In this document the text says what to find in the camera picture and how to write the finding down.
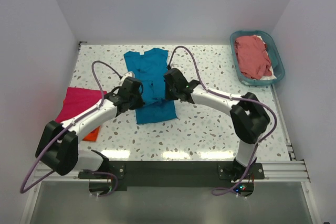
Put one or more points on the blue t shirt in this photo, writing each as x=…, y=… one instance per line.
x=149, y=68

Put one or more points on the salmon pink t shirt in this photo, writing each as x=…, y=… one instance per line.
x=247, y=49

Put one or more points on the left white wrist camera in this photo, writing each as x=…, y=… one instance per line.
x=128, y=74

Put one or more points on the aluminium frame rail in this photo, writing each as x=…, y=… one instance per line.
x=274, y=171

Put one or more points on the teal plastic basket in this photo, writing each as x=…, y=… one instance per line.
x=274, y=56

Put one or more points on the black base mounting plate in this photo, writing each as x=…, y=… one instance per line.
x=122, y=175

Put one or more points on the white cloth in basket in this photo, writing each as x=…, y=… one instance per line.
x=265, y=66

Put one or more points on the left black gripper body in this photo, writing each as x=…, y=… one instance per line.
x=136, y=101

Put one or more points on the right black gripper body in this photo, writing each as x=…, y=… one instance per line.
x=170, y=93

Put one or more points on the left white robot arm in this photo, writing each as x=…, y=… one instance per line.
x=59, y=144

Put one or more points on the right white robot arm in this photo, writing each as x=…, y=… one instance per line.
x=249, y=118

